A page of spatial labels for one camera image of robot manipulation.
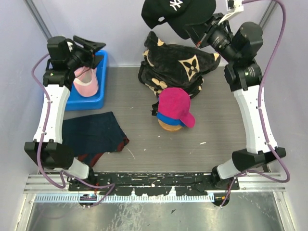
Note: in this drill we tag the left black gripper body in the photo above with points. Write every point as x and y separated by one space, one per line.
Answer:
81 57

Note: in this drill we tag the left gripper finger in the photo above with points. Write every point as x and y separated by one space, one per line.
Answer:
89 45
96 61

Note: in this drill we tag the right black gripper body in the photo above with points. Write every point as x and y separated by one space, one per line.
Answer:
217 37

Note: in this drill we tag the black cap white logo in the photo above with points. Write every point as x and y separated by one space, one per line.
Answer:
177 13

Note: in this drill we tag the blue plastic bin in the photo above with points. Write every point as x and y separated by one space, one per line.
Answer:
96 96

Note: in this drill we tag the magenta cap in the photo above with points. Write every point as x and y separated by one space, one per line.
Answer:
175 103

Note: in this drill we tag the navy blue cloth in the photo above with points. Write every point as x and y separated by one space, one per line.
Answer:
93 135

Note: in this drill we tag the wooden hat stand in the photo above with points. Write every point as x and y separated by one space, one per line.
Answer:
170 128

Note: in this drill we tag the blue cap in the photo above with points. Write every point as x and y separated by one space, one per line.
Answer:
169 121

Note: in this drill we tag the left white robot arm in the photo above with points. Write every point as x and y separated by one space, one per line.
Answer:
47 151

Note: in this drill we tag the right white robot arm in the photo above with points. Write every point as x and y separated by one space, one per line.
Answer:
244 77

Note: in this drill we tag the pink cap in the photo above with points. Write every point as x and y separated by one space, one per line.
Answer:
86 82

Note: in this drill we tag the black patterned plush blanket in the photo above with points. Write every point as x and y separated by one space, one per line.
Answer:
174 66

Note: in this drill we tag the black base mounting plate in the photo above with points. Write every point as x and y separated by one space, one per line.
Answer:
159 183

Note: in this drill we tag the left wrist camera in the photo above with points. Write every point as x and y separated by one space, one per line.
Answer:
70 44

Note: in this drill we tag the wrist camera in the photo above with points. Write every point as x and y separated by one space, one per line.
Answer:
70 44
234 7

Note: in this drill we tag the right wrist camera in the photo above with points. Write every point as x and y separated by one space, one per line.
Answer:
234 7

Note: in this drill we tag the left aluminium frame post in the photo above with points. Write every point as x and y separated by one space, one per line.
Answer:
38 18

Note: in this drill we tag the aluminium frame post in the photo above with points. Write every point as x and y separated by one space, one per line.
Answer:
270 9
38 18

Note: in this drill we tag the right aluminium frame post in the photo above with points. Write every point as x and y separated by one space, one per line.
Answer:
270 9

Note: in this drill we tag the slotted cable duct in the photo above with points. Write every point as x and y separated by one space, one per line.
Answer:
91 198

